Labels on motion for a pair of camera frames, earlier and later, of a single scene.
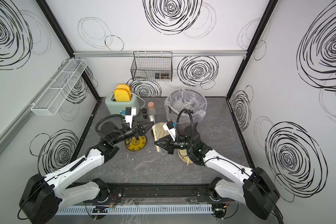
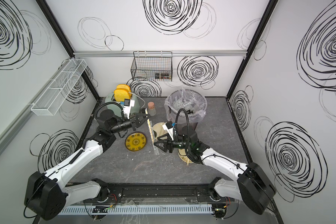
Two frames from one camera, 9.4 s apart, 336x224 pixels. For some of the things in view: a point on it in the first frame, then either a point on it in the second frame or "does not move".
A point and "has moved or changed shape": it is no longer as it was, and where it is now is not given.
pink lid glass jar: [151, 109] does not move
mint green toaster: [114, 107] does not move
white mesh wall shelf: [50, 101] does not move
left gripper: [137, 131] → [134, 121]
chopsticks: [155, 136] has moved or changed shape
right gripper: [169, 146] does not move
